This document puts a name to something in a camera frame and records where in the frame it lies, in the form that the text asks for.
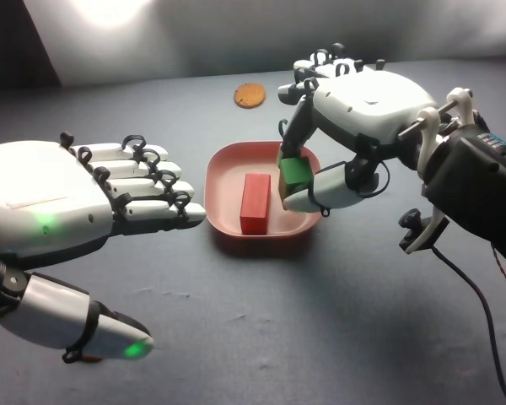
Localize black camera cable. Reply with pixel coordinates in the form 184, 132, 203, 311
431, 246, 506, 405

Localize green two-hole block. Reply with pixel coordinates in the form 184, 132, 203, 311
277, 154, 313, 208

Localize pink plastic bowl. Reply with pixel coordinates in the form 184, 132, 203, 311
204, 141, 324, 240

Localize orange round toy cookie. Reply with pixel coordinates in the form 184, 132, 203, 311
234, 83, 266, 110

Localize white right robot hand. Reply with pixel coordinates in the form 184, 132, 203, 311
277, 41, 442, 219

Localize grey table cloth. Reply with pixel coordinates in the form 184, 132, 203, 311
0, 57, 506, 405

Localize red cube block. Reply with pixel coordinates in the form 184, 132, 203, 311
239, 172, 272, 235

